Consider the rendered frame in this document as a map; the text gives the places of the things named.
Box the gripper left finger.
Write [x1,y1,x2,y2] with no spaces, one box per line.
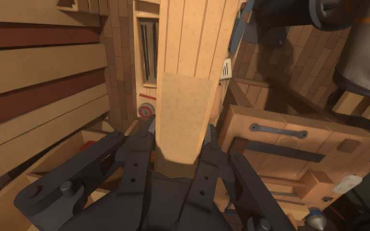
[14,114,157,226]

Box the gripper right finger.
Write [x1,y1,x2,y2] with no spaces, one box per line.
[185,124,297,231]

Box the pine board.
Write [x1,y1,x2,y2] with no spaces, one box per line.
[154,0,240,179]

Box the red round object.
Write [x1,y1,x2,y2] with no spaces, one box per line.
[80,140,97,152]

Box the dark steel ruler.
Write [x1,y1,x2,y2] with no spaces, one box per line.
[245,140,326,163]

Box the open wooden crate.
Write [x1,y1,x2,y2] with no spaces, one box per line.
[0,119,142,231]

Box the grey flat wrench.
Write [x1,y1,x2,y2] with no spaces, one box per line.
[249,123,308,139]

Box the wooden mallet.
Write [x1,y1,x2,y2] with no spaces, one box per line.
[258,169,334,202]

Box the wooden workbench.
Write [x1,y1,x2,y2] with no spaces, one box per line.
[213,77,370,231]

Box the grey cone with blue band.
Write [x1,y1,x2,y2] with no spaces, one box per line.
[305,207,329,231]

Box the red round dial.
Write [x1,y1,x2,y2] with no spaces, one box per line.
[138,102,156,120]

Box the white rectangular block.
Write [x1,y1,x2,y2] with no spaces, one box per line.
[331,174,363,195]

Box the wooden lumber rack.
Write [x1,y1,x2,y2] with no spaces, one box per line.
[0,0,111,191]

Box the white sign with bars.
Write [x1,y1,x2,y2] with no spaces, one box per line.
[219,58,234,81]

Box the tan wooden block platform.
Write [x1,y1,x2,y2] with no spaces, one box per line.
[330,89,370,133]

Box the dark grey plate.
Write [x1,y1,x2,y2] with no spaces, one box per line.
[242,17,290,49]

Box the blue tool with orange patch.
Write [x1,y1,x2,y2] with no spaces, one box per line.
[229,0,256,56]

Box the cream wall tool cabinet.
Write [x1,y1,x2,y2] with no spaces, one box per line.
[133,0,161,120]

